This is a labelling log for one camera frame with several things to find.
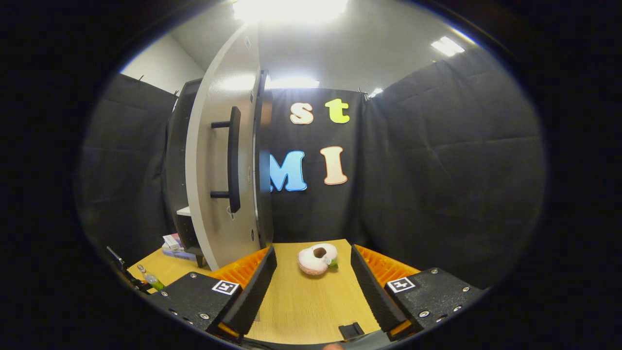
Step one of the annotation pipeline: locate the black backdrop cloth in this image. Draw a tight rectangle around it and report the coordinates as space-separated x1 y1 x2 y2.
78 49 546 287

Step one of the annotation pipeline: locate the black cabinet door handle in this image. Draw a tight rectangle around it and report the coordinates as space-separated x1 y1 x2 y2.
210 106 242 213

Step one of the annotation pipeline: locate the white cabinet door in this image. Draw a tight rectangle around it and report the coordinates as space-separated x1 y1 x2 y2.
185 22 263 272

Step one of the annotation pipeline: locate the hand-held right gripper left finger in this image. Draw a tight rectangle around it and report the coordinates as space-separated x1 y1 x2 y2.
148 245 277 343

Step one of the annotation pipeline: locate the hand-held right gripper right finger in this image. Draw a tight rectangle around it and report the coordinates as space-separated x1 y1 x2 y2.
350 244 486 341

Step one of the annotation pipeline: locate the pink plush toy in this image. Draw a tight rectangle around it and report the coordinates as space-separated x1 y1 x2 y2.
298 243 339 276

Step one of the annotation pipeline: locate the small green bottle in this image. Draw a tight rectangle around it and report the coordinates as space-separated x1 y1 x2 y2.
138 264 166 291

